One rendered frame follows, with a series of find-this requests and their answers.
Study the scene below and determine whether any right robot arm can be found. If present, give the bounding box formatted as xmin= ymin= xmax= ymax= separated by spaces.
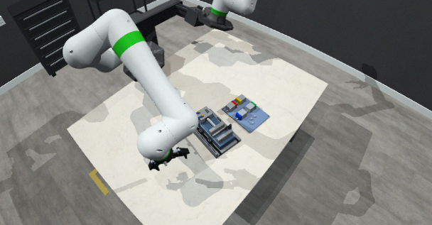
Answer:
xmin=63 ymin=9 xmax=198 ymax=166

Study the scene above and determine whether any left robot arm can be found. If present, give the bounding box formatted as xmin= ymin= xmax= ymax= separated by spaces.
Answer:
xmin=198 ymin=0 xmax=257 ymax=25

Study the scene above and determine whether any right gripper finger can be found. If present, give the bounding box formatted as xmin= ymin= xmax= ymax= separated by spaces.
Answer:
xmin=148 ymin=160 xmax=159 ymax=171
xmin=173 ymin=147 xmax=190 ymax=159

